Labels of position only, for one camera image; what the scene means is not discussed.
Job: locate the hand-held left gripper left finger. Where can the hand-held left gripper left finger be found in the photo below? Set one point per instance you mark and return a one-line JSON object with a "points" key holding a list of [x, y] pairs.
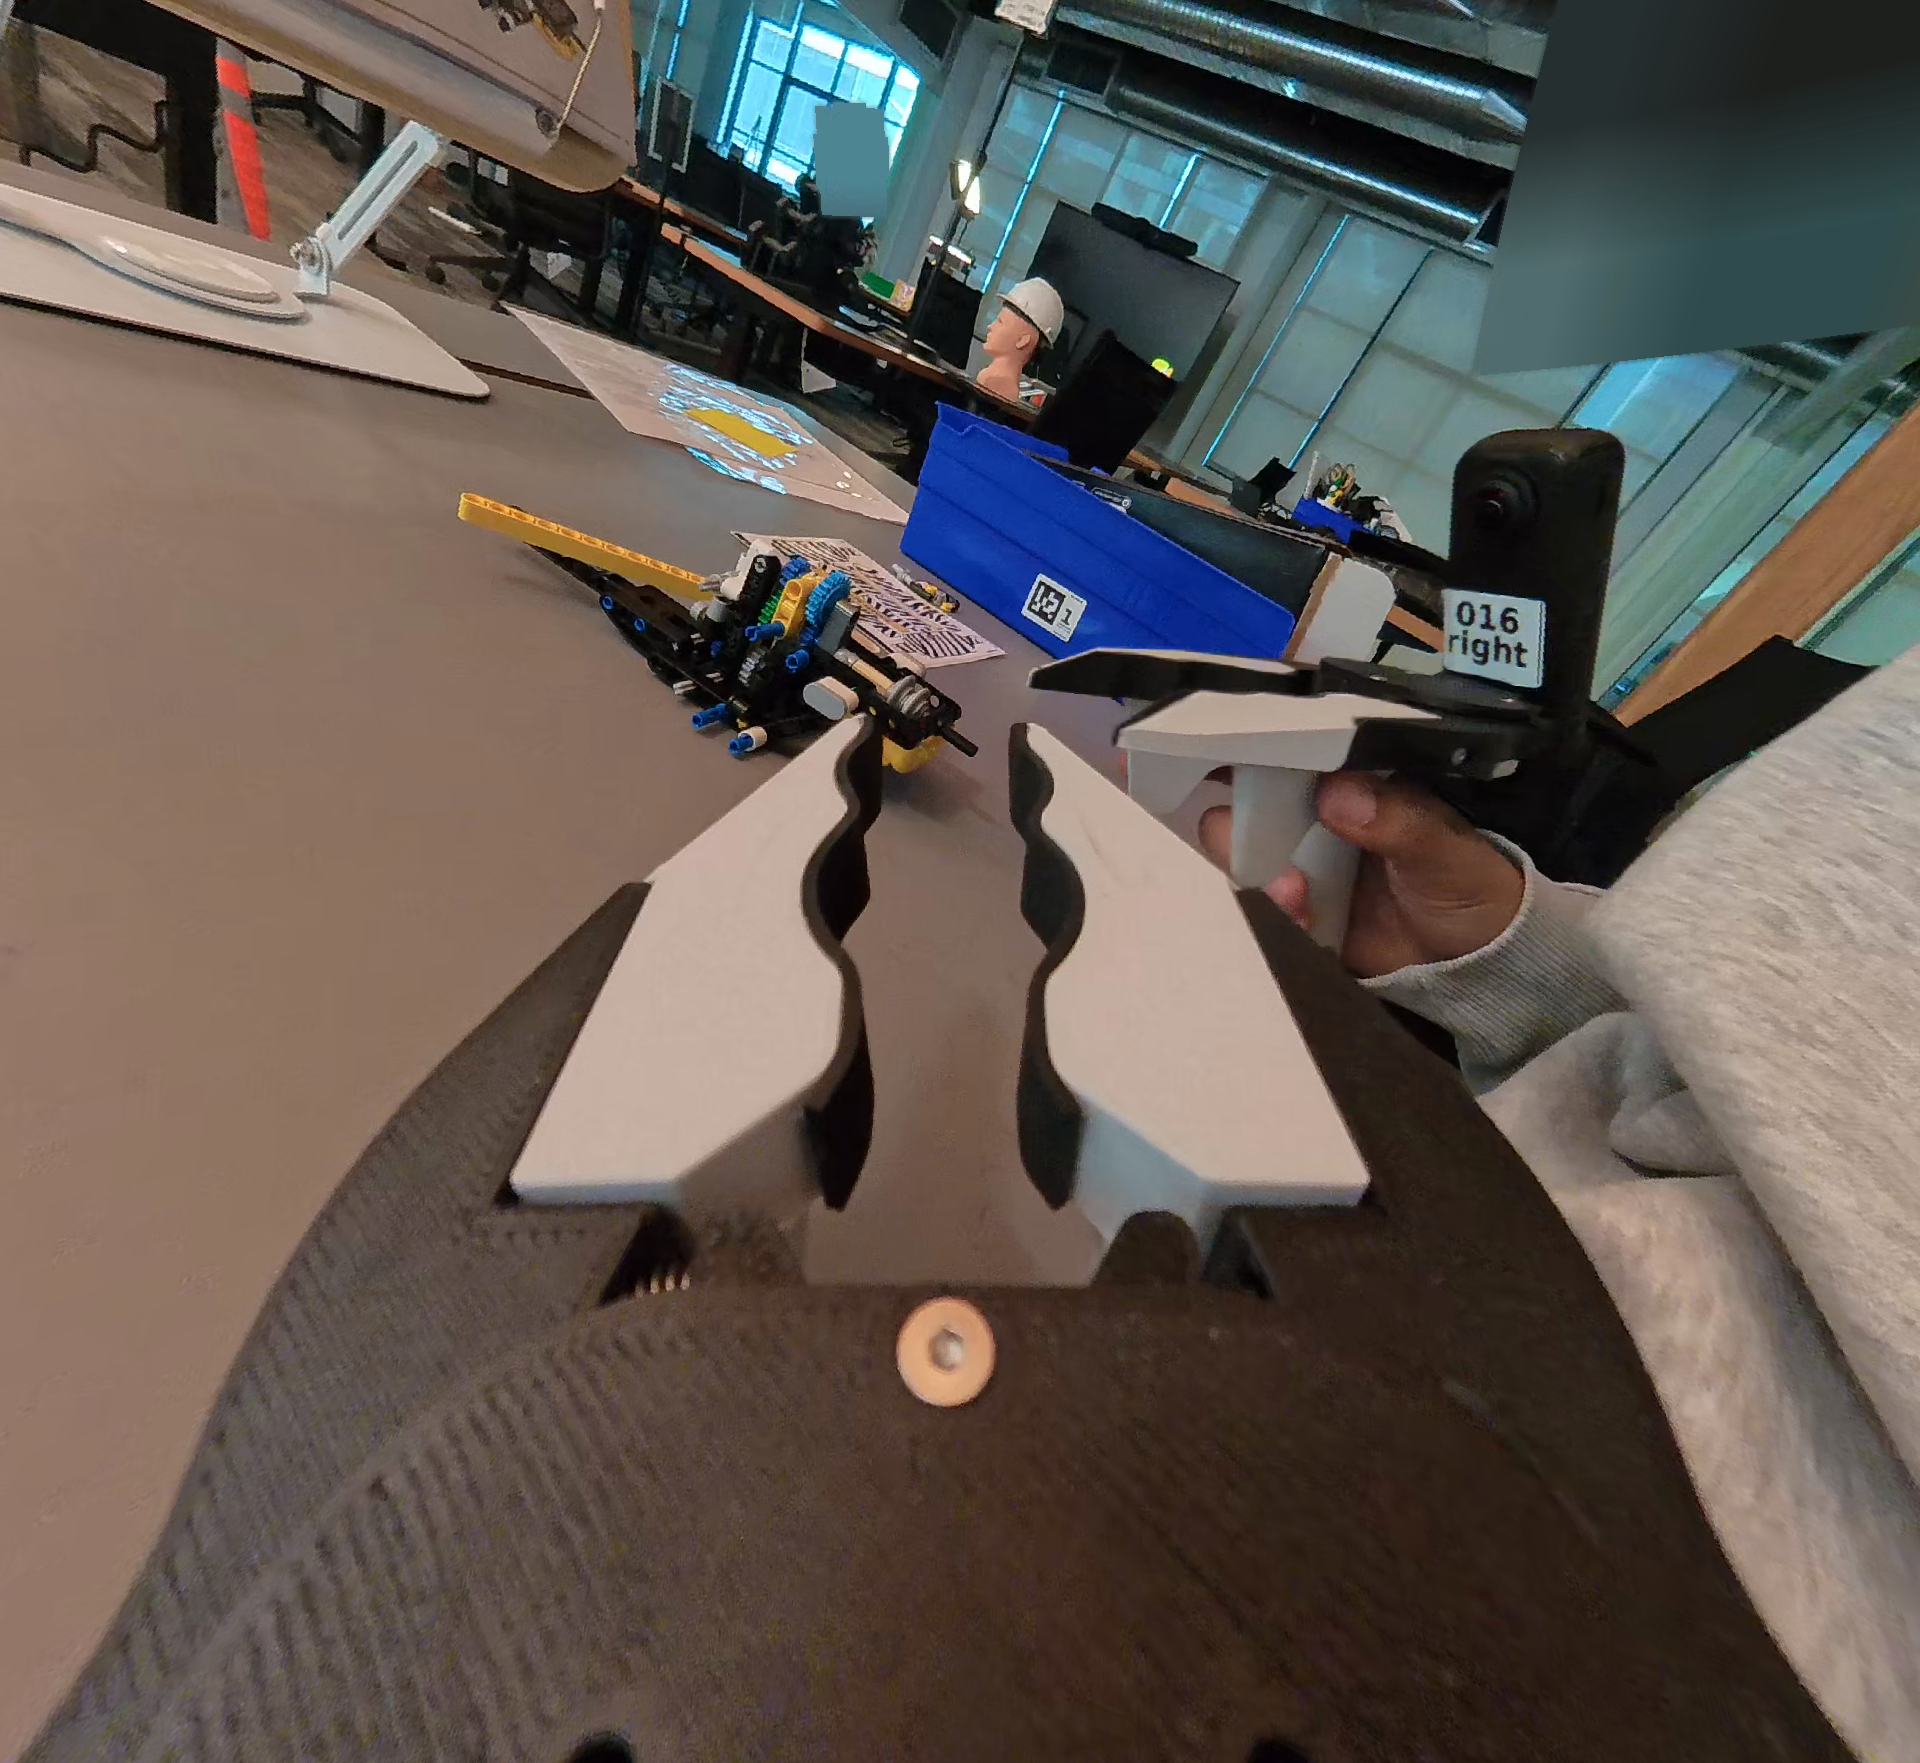
{"points": [[691, 1028]]}

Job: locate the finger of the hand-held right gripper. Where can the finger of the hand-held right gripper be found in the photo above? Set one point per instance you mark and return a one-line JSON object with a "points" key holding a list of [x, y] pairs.
{"points": [[1274, 727], [1187, 677]]}

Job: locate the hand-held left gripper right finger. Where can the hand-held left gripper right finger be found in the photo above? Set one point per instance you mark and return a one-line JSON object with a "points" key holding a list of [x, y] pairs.
{"points": [[1200, 1044]]}

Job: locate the partly built lego model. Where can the partly built lego model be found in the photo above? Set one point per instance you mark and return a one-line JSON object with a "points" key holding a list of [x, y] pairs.
{"points": [[750, 654]]}

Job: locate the person's right forearm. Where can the person's right forearm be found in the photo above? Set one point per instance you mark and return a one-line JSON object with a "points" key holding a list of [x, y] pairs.
{"points": [[1726, 894]]}

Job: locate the yellow lego plate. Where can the yellow lego plate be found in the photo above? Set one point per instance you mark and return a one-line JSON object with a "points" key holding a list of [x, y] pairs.
{"points": [[734, 425]]}

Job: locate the person's right hand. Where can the person's right hand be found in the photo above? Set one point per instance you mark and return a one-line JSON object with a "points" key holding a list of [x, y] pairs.
{"points": [[1432, 879]]}

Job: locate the blue pen holder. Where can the blue pen holder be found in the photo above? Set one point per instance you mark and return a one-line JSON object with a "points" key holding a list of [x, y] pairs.
{"points": [[1344, 503]]}

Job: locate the zebra striped sticker sheet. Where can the zebra striped sticker sheet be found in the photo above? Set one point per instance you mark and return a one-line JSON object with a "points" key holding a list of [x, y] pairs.
{"points": [[936, 634]]}

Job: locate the blue storage bin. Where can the blue storage bin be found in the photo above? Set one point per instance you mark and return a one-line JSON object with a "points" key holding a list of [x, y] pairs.
{"points": [[989, 518]]}

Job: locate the small black monitor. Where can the small black monitor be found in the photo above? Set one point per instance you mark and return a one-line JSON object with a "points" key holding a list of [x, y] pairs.
{"points": [[1109, 405]]}

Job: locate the mannequin head with hard hat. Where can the mannequin head with hard hat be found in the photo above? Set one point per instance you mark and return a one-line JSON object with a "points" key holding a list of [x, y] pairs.
{"points": [[1029, 324]]}

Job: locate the large black monitor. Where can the large black monitor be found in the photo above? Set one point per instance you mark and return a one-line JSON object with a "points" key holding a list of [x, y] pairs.
{"points": [[1140, 278]]}

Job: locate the paper sheet with yellow note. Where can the paper sheet with yellow note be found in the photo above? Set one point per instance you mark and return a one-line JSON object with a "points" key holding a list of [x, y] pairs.
{"points": [[630, 367]]}

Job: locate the person's grey hoodie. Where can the person's grey hoodie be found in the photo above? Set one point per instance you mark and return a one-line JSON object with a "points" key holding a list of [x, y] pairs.
{"points": [[1770, 1418]]}

